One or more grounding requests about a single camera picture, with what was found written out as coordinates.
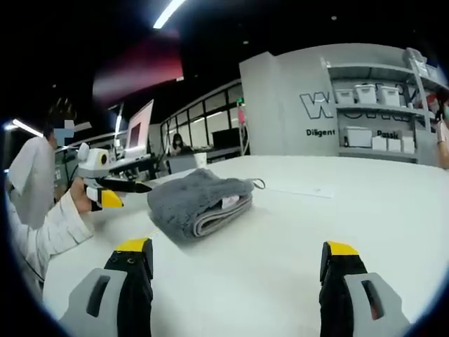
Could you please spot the red hanging screen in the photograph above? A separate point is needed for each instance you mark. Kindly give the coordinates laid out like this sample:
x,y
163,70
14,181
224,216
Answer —
x,y
140,66

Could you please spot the pink hanging item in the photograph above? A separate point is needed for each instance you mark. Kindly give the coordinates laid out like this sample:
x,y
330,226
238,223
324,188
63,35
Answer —
x,y
241,115

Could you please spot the long ceiling light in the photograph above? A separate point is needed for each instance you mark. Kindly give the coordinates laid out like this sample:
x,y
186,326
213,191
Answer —
x,y
27,128
168,13

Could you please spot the white computer monitor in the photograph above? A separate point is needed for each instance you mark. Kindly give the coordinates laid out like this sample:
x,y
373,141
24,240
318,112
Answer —
x,y
138,130

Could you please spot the dark monitor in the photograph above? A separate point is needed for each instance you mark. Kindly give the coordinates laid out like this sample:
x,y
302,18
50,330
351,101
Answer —
x,y
226,137

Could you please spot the grey shelf unit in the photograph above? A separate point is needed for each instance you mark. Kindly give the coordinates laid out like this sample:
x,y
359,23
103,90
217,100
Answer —
x,y
375,111

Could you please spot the white lidded storage bin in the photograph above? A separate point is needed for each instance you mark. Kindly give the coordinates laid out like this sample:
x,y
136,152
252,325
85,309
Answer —
x,y
391,95
343,95
367,94

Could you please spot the grey towel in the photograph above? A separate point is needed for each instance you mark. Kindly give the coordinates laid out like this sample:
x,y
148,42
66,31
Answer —
x,y
189,200

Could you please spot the small white box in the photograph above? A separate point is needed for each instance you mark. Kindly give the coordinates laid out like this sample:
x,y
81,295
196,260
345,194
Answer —
x,y
408,145
380,144
394,144

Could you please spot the large white box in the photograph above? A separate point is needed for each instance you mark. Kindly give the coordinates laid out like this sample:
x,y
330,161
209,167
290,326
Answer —
x,y
358,137

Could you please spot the person's left hand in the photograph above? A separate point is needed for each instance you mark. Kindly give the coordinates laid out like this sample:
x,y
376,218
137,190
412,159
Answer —
x,y
79,196

